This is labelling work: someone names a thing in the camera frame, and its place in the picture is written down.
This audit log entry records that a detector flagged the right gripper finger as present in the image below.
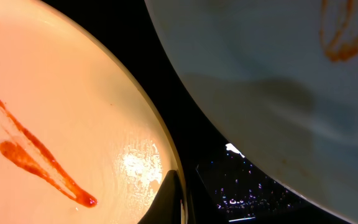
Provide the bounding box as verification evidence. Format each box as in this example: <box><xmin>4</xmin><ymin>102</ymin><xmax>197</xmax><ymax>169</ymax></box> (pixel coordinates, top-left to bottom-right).
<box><xmin>138</xmin><ymin>170</ymin><xmax>183</xmax><ymax>224</ymax></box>

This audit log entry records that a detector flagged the yellow plate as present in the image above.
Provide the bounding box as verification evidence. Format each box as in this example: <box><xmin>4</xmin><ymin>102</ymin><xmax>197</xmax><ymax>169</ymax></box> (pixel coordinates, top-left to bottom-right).
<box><xmin>0</xmin><ymin>1</ymin><xmax>188</xmax><ymax>223</ymax></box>

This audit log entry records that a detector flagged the light blue plate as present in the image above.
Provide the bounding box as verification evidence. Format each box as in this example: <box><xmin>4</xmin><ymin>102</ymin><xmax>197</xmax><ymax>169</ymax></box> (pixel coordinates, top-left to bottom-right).
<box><xmin>146</xmin><ymin>0</ymin><xmax>358</xmax><ymax>223</ymax></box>

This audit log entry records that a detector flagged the black round serving tray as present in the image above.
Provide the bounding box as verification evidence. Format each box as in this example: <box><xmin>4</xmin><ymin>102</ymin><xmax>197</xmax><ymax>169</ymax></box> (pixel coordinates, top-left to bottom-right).
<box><xmin>45</xmin><ymin>0</ymin><xmax>340</xmax><ymax>224</ymax></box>

